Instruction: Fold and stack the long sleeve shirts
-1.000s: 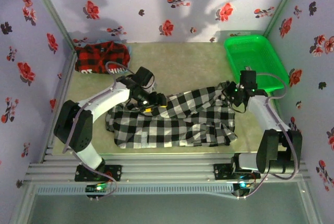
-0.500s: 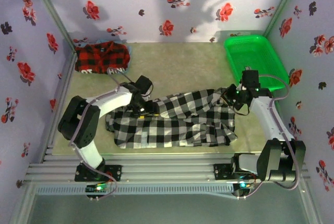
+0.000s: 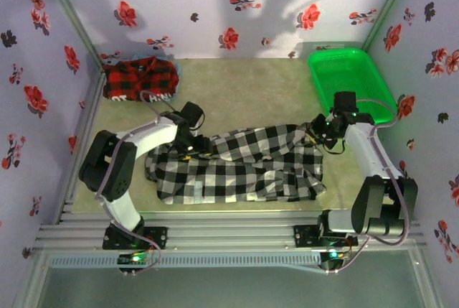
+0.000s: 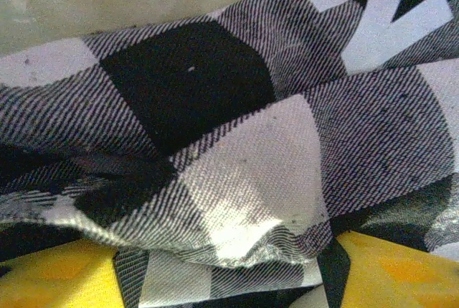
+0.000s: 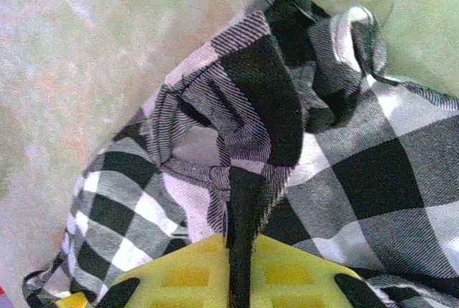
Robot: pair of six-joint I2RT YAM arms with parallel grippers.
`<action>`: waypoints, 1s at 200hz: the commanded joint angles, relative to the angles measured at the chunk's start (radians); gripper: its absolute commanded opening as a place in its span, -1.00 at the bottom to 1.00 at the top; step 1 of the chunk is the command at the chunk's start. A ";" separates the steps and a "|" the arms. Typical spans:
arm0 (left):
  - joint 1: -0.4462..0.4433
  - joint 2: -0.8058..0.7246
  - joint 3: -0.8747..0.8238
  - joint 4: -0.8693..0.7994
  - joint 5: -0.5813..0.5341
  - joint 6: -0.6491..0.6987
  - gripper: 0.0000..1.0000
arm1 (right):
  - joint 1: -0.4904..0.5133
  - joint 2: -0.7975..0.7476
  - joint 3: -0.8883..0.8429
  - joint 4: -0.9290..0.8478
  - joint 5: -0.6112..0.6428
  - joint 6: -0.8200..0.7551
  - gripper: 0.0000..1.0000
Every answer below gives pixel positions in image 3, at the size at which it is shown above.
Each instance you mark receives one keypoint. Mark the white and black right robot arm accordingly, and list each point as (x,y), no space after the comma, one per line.
(369,153)

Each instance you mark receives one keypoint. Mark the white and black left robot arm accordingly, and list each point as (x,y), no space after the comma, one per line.
(150,135)

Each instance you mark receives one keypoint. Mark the controller circuit board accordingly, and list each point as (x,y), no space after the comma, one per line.
(335,255)
(134,258)

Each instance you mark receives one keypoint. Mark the red and black plaid shirt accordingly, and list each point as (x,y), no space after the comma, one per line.
(140,78)

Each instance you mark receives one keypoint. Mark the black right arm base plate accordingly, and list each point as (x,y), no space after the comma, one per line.
(305,236)

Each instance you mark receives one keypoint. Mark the right controller circuit board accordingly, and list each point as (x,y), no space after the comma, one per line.
(335,255)

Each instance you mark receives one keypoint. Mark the aluminium corner post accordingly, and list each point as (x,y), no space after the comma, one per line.
(71,17)
(387,6)

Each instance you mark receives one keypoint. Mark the aluminium side rail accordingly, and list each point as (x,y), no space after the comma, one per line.
(384,150)
(87,117)

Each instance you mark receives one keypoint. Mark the aluminium rail frame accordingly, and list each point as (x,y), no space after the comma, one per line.
(229,230)

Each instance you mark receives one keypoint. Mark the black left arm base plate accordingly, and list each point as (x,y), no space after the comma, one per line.
(157,238)

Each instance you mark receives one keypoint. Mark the left controller circuit board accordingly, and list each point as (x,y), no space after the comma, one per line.
(134,258)

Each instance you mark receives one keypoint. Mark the black and white plaid shirt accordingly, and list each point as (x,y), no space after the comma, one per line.
(233,178)

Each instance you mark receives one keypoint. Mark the green plastic basket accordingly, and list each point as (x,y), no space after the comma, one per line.
(340,71)

